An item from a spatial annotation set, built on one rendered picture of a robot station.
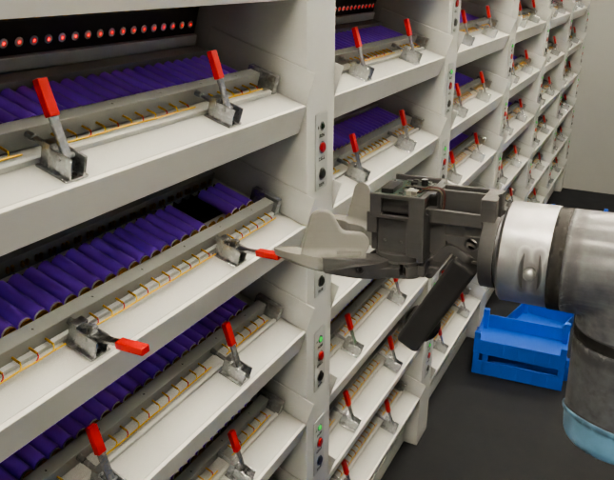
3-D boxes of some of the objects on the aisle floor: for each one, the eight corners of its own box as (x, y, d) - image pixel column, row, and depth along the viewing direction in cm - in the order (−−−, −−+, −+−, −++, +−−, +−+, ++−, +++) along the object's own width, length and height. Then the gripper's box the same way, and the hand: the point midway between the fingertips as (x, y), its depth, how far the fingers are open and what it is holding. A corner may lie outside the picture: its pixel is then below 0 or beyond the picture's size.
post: (326, 604, 148) (342, -416, 83) (307, 638, 140) (307, -456, 75) (250, 569, 157) (210, -379, 92) (227, 599, 149) (167, -411, 84)
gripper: (523, 173, 65) (331, 155, 74) (482, 224, 52) (255, 194, 61) (516, 254, 68) (333, 228, 77) (475, 323, 55) (261, 280, 64)
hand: (307, 240), depth 70 cm, fingers open, 10 cm apart
